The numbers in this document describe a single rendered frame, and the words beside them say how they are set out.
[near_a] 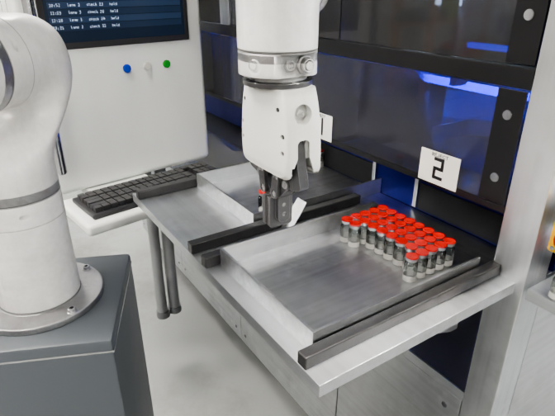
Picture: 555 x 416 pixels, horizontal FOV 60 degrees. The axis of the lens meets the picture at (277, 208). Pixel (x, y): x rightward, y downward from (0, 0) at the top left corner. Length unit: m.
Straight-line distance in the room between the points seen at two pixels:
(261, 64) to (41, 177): 0.38
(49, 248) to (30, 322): 0.11
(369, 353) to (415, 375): 0.48
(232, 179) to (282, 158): 0.68
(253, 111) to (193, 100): 0.99
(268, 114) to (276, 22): 0.09
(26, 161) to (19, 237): 0.11
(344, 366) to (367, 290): 0.17
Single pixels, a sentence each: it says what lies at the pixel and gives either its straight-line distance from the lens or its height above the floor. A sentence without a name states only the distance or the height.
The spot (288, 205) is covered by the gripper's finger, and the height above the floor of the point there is 1.08.
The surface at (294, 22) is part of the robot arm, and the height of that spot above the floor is 1.29.
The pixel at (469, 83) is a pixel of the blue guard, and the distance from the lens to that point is 0.85.
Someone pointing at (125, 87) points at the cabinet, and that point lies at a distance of 1.41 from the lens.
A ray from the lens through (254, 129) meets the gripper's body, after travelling 0.54.
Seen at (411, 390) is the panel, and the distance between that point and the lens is 1.17.
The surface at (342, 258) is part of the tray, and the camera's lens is 0.86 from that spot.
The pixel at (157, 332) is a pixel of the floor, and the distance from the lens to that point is 2.13.
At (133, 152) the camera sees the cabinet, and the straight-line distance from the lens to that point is 1.46.
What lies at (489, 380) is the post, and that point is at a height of 0.67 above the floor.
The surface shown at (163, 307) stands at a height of 0.24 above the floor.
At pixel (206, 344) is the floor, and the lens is 2.04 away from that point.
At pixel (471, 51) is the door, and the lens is 0.86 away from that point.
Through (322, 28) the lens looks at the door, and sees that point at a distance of 1.12.
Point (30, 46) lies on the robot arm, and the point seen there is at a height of 1.25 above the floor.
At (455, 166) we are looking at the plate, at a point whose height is 1.04.
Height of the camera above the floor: 1.32
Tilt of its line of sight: 25 degrees down
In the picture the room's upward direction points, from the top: straight up
